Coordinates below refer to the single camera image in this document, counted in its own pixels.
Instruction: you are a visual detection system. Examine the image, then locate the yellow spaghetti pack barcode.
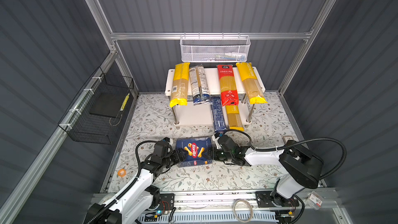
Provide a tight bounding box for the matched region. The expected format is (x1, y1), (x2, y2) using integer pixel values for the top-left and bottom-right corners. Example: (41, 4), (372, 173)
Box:
(170, 62), (190, 108)

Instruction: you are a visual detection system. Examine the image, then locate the white two-tier shelf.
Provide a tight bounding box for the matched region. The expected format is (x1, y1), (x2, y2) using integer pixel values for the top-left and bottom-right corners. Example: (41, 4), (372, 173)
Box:
(165, 67), (265, 126)

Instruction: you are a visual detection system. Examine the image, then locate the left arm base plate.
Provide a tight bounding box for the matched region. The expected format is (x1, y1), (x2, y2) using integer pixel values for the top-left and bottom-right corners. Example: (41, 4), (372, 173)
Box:
(147, 194), (175, 212)

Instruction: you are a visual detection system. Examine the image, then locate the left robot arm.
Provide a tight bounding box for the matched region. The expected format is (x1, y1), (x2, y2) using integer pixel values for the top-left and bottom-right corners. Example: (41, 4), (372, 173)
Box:
(84, 140), (188, 224)

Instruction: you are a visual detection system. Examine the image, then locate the coiled white cable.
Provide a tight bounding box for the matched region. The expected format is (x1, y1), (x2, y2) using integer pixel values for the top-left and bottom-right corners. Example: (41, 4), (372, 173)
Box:
(232, 198), (253, 223)

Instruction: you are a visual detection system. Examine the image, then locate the white wire mesh basket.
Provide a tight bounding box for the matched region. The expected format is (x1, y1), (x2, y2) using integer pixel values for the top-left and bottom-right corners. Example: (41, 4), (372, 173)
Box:
(180, 34), (251, 63)

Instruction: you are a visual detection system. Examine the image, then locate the toothpaste tube in basket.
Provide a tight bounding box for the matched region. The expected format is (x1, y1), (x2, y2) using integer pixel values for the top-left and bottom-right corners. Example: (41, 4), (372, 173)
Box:
(224, 52), (247, 62)

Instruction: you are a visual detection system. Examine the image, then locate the blue white spaghetti pack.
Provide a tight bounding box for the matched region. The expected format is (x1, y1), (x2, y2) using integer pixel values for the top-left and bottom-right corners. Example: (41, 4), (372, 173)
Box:
(189, 65), (212, 105)

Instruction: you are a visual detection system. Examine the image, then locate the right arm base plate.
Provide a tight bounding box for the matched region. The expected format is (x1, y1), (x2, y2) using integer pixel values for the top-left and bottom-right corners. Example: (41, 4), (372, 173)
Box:
(255, 190), (300, 208)

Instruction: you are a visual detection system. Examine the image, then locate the small red white tag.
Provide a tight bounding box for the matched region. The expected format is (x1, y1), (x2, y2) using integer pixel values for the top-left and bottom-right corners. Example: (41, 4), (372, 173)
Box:
(305, 191), (323, 210)

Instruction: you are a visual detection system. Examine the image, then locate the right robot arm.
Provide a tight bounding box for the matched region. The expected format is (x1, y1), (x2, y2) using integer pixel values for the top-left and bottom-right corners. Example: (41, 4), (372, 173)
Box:
(208, 129), (347, 207)

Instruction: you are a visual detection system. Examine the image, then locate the dark blue spaghetti box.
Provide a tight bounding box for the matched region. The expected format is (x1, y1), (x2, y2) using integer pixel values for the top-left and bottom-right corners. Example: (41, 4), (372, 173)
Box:
(176, 137), (213, 168)

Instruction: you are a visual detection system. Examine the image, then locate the black wire basket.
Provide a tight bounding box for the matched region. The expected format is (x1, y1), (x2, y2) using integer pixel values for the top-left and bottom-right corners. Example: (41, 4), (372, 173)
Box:
(59, 69), (135, 145)

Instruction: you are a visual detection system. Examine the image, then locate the light blue spaghetti box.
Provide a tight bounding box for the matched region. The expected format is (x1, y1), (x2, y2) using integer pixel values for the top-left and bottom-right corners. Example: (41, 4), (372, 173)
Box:
(210, 96), (227, 132)

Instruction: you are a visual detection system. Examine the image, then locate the red spaghetti pack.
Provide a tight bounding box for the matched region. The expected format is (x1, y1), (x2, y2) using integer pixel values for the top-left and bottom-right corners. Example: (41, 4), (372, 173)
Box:
(217, 65), (239, 106)

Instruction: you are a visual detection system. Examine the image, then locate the yellow pastatime spaghetti pack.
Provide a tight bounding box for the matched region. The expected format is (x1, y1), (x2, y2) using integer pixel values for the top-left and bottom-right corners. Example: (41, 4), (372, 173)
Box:
(226, 105), (244, 131)
(236, 62), (267, 104)

